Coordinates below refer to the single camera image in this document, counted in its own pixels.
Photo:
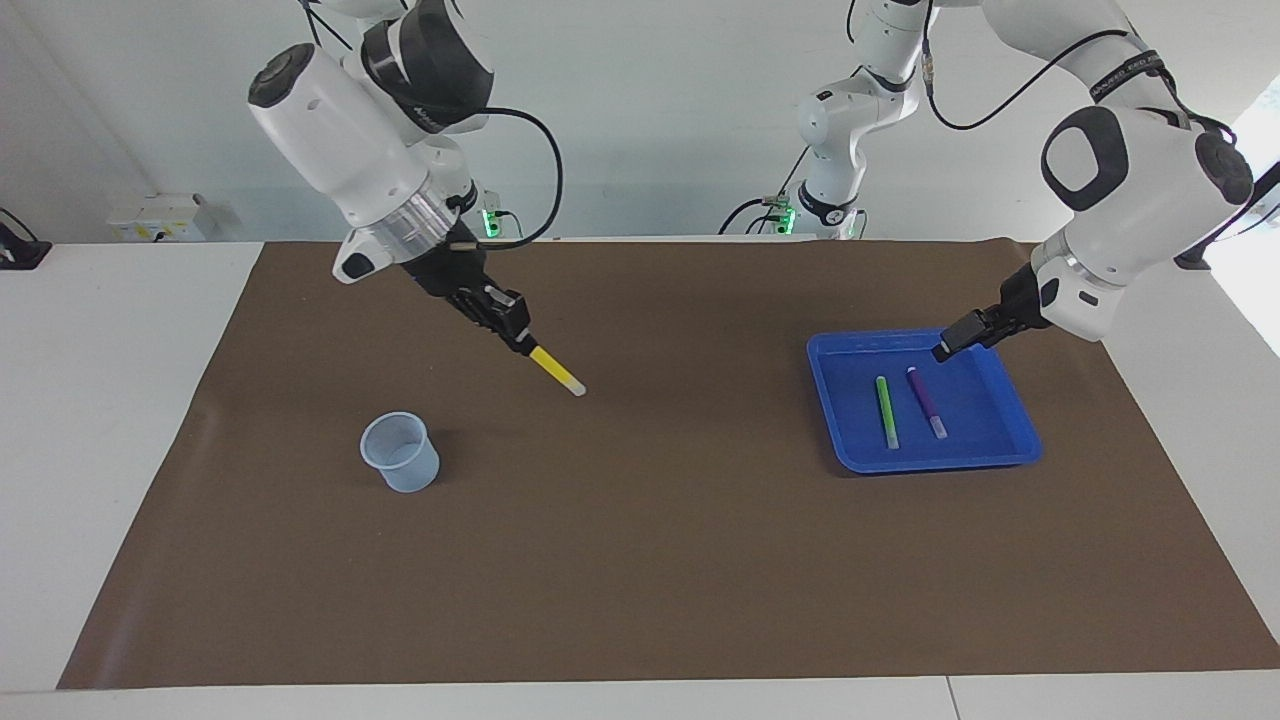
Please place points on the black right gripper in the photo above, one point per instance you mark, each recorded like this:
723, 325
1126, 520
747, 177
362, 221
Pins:
450, 270

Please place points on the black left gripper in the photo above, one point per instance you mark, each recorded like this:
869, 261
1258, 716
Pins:
1022, 300

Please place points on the yellow marker pen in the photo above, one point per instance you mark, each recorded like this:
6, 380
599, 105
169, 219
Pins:
552, 366

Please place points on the purple marker pen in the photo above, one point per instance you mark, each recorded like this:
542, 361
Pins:
925, 400

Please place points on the green marker pen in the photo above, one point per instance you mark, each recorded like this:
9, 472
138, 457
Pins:
886, 410

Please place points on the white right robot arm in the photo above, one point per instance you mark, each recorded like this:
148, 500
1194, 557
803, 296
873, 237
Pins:
340, 140

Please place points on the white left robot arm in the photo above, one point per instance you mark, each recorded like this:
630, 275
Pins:
1130, 200

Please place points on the blue plastic tray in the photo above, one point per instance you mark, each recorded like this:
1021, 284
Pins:
985, 420

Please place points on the green lit base connector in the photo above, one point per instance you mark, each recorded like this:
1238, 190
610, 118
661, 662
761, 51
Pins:
787, 215
490, 222

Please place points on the clear plastic cup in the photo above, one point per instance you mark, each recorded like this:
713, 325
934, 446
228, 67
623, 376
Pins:
410, 478

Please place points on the black angled stand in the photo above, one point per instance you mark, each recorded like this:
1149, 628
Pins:
1195, 262

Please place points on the brown table mat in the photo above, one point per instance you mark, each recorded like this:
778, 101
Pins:
650, 550

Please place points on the black table clamp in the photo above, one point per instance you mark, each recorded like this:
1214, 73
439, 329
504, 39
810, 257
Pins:
25, 255

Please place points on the white wall socket box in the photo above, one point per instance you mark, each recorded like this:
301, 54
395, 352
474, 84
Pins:
160, 218

